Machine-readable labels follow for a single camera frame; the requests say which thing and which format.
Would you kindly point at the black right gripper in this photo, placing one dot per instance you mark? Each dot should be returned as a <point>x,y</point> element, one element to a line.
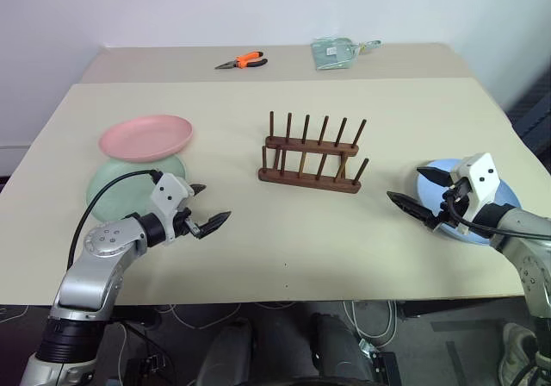
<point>452,208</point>

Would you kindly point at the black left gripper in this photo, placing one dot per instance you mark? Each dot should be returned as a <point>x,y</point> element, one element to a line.
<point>186,222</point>

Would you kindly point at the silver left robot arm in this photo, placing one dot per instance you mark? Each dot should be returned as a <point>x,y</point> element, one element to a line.
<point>97,274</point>

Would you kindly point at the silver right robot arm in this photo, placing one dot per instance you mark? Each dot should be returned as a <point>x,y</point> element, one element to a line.
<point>523,248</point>

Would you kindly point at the wooden dish rack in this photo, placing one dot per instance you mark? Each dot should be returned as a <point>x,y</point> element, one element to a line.
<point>310,180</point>

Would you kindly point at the blue plate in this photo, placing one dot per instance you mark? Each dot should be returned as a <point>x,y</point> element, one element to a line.
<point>508,196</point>

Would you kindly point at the green plate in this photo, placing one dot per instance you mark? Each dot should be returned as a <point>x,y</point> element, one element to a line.
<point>116,188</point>

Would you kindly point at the pink plate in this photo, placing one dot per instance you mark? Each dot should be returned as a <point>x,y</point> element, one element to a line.
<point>144,138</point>

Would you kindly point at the black ribbed object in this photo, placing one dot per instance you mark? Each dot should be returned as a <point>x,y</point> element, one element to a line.
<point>538,114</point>

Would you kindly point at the dark grey rounded shape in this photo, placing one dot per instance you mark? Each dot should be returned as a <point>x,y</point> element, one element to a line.
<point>340,347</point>
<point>226,351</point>

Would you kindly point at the mint green dustpan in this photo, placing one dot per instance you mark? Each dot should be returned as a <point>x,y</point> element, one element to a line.
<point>331,56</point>

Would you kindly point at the black floor box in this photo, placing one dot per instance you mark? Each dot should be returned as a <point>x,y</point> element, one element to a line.
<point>385,369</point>

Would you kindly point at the grey sneaker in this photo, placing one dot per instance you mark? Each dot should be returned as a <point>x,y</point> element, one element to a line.
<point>516,351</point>

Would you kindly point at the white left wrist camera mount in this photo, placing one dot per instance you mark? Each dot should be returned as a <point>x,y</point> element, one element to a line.
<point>165,190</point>

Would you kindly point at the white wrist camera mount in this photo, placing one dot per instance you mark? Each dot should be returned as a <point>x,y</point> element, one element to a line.
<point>484,179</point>
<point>165,190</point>

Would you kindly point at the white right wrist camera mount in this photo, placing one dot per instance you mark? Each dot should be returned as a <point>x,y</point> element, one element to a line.
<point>484,179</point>

